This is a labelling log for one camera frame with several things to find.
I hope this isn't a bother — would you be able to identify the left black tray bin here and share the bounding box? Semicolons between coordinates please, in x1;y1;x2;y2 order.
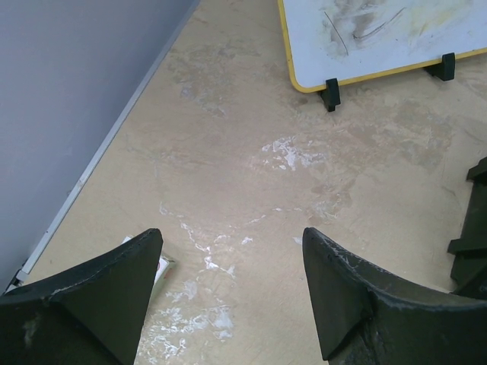
447;158;486;300

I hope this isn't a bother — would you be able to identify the whiteboard with yellow frame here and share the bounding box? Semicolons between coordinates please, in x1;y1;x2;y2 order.
278;1;486;112

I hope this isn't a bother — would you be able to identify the white green paper box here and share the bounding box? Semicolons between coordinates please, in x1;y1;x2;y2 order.
120;236;176;301

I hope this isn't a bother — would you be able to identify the aluminium table frame rail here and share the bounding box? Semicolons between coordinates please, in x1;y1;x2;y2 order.
1;1;197;289

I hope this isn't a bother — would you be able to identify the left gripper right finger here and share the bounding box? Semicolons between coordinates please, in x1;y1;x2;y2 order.
302;227;486;364

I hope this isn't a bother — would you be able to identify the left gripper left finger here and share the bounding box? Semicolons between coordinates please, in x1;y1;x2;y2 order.
1;228;163;364

